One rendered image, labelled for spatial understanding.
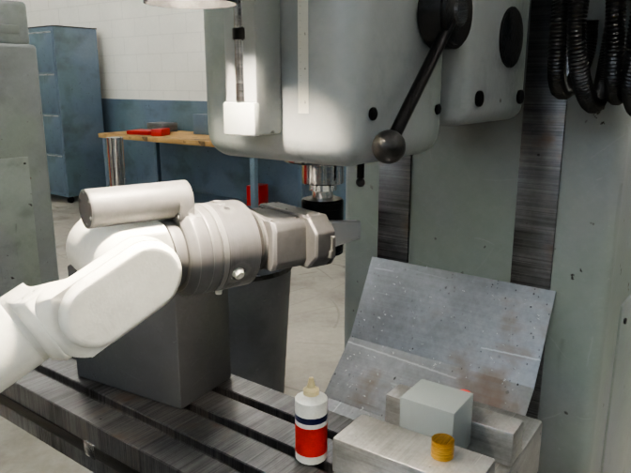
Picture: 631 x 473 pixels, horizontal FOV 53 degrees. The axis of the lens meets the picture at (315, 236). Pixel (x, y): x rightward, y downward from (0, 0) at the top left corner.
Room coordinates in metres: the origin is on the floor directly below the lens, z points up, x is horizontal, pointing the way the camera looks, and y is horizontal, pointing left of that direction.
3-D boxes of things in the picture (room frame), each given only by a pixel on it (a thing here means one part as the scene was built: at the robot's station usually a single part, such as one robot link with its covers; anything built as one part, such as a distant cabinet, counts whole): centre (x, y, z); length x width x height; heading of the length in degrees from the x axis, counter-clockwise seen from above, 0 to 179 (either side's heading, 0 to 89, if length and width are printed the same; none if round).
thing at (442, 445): (0.54, -0.12, 1.05); 0.02 x 0.02 x 0.02
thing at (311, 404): (0.71, 0.01, 0.98); 0.04 x 0.04 x 0.11
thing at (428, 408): (0.60, -0.13, 1.04); 0.06 x 0.05 x 0.06; 55
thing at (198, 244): (0.57, 0.16, 1.24); 0.11 x 0.11 x 0.11; 38
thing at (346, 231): (0.67, -0.03, 1.23); 0.06 x 0.02 x 0.03; 128
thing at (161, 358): (0.93, 0.26, 1.03); 0.22 x 0.12 x 0.20; 60
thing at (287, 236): (0.64, 0.06, 1.23); 0.13 x 0.12 x 0.10; 38
